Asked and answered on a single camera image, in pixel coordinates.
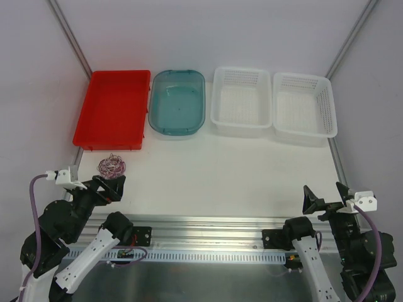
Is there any bundle of thin cables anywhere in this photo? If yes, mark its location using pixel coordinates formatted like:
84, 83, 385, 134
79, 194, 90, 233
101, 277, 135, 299
98, 153, 127, 181

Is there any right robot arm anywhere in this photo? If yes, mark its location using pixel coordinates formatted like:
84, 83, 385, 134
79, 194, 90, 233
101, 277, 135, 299
281, 182, 397, 301

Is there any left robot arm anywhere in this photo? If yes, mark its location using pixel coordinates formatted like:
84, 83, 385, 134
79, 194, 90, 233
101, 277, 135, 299
17, 174, 133, 301

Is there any red plastic tray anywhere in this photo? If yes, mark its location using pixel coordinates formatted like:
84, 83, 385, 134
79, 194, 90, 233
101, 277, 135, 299
72, 70, 150, 151

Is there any white perforated basket right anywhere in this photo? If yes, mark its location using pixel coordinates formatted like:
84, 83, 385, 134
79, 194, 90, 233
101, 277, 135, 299
272, 72, 338, 147

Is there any white perforated basket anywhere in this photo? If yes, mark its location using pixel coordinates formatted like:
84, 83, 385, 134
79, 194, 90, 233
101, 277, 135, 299
272, 72, 338, 147
210, 67, 272, 138

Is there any teal transparent plastic bin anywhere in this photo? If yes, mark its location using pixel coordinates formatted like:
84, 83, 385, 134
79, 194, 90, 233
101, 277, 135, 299
148, 70, 206, 137

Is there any white perforated basket left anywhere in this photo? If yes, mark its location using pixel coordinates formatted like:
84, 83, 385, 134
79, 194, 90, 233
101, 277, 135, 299
210, 67, 272, 138

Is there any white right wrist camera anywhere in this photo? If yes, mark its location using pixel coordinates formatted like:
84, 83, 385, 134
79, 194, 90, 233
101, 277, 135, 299
339, 191, 377, 214

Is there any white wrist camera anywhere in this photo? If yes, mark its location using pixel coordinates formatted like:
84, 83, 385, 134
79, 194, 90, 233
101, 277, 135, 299
45, 165, 79, 185
339, 191, 377, 214

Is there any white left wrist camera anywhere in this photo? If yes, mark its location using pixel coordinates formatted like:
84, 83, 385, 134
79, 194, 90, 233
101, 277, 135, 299
45, 165, 79, 185

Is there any white slotted cable duct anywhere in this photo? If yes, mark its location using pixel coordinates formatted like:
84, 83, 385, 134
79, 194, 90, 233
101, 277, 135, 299
62, 247, 287, 264

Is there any aluminium mounting rail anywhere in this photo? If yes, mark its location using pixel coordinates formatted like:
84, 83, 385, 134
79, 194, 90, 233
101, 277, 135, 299
62, 213, 347, 252

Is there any left aluminium frame post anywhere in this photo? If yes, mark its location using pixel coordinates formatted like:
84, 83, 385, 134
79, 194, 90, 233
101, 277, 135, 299
47, 0, 93, 80

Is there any aluminium frame post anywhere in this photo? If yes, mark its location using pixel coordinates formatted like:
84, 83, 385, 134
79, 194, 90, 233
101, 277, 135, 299
325, 0, 381, 81
47, 0, 93, 80

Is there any right aluminium frame post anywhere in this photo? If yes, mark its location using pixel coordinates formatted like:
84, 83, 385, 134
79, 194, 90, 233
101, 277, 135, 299
325, 0, 381, 81

